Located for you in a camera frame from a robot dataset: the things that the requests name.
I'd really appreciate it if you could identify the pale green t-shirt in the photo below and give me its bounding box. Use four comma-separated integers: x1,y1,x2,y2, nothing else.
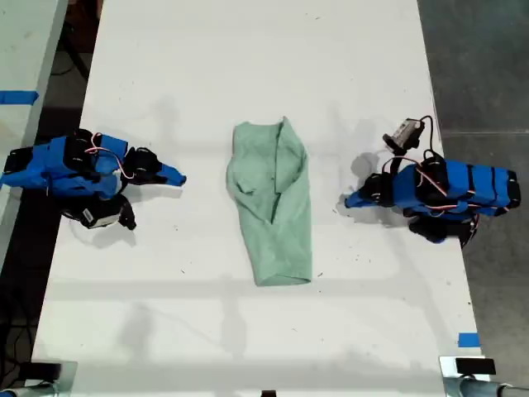
225,116,313,288

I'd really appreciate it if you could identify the long blue tape strip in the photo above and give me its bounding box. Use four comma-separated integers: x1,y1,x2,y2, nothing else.
0,90,41,105

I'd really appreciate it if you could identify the white side table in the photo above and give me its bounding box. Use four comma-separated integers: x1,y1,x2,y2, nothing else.
0,0,69,265

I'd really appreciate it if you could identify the metal clamp plate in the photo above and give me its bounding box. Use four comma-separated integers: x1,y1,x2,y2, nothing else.
51,359,79,392
438,355,493,397

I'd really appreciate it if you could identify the small black box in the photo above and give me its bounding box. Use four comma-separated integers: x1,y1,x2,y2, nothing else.
27,361,63,384
455,357,497,376

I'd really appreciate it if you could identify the grey metal pipe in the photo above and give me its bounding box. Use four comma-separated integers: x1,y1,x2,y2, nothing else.
0,384,59,397
457,378,529,397

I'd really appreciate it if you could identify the red white servo wire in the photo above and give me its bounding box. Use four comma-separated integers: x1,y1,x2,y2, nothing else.
84,132,136,180
412,160,460,213

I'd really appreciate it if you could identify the black camera stalk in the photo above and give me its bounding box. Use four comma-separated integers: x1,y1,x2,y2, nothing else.
387,146,407,175

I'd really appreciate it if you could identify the grey black camera box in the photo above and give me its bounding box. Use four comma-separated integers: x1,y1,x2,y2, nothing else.
383,117,426,151

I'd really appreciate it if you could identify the black camera box white label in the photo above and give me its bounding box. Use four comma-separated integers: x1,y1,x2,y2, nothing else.
61,194,138,232

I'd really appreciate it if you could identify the black camera cable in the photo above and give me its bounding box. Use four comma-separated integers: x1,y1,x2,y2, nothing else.
416,114,446,166

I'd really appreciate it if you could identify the black floor cable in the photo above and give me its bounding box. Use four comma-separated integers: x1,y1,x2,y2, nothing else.
50,39,91,80

